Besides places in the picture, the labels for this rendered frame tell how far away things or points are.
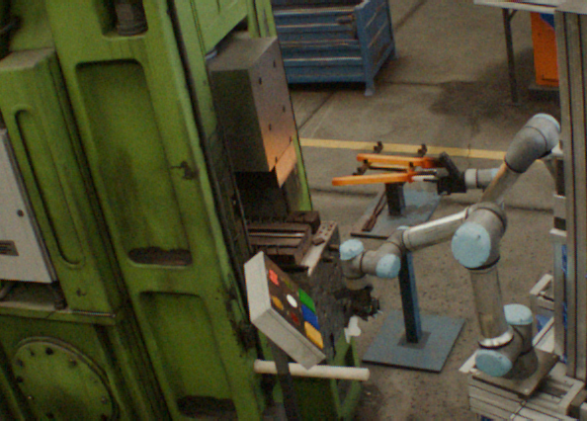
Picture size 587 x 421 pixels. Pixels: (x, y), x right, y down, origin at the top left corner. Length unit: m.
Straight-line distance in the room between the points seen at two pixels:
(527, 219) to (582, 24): 3.00
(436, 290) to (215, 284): 1.83
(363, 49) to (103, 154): 4.06
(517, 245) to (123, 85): 2.74
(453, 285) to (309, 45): 2.90
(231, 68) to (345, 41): 3.97
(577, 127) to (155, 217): 1.54
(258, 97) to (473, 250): 1.01
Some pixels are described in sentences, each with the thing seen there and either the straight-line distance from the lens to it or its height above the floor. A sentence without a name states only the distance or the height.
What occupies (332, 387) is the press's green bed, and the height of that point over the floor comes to 0.32.
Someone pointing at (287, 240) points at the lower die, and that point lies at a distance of 3.64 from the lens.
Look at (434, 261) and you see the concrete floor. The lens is 5.15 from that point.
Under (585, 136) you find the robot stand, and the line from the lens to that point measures 2.70.
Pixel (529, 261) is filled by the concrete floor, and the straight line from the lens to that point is 5.08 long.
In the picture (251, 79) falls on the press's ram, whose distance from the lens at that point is 3.20.
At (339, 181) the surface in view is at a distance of 3.73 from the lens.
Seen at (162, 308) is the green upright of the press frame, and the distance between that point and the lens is 3.63.
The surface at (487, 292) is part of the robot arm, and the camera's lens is 2.77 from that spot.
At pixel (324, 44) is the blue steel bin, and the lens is 7.22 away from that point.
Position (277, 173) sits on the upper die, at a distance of 3.39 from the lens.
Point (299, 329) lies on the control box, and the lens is 3.02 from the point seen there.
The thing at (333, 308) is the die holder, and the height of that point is 0.63.
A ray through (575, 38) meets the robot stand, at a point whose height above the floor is 1.95.
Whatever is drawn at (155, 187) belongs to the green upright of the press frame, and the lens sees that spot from 3.31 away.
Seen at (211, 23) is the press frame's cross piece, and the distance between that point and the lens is 3.26.
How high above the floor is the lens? 2.88
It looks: 30 degrees down
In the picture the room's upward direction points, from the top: 12 degrees counter-clockwise
